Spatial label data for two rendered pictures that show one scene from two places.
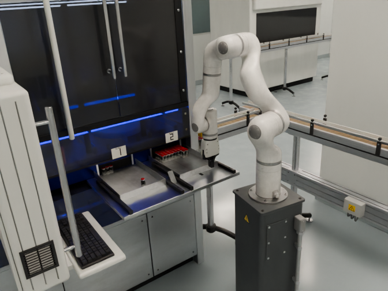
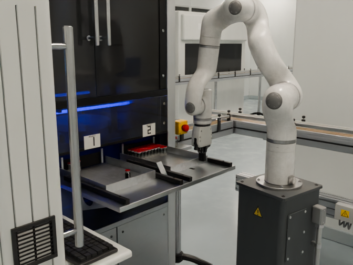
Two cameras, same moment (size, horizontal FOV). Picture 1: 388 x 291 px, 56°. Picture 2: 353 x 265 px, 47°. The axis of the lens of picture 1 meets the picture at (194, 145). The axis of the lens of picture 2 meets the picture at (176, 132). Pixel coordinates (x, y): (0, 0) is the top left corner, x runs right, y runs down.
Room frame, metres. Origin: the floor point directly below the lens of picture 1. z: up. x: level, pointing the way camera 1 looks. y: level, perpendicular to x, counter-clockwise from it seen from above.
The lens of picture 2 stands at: (0.07, 0.44, 1.43)
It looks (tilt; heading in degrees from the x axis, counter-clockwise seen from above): 12 degrees down; 347
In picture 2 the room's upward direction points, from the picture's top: straight up
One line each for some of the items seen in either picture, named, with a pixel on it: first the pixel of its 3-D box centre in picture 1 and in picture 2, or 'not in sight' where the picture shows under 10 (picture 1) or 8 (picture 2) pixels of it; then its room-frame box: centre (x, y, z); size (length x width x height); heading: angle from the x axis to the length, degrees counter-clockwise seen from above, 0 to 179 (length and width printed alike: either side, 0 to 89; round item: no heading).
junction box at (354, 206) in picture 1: (354, 206); (346, 212); (1.98, -0.99, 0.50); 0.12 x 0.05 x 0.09; 34
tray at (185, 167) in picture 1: (182, 160); (163, 157); (1.96, 0.07, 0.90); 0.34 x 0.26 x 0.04; 35
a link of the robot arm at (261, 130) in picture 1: (265, 138); (280, 113); (1.56, -0.33, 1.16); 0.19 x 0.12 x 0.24; 135
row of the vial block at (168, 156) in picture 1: (174, 155); (151, 152); (2.03, 0.12, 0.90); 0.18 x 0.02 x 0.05; 125
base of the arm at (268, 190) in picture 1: (268, 177); (280, 162); (1.58, -0.35, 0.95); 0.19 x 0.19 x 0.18
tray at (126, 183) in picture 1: (129, 178); (105, 172); (1.77, 0.36, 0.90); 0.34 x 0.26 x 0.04; 34
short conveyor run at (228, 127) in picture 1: (223, 125); (193, 128); (2.48, -0.22, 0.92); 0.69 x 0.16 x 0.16; 124
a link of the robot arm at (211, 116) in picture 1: (208, 120); (201, 103); (1.84, -0.08, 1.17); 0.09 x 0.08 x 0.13; 135
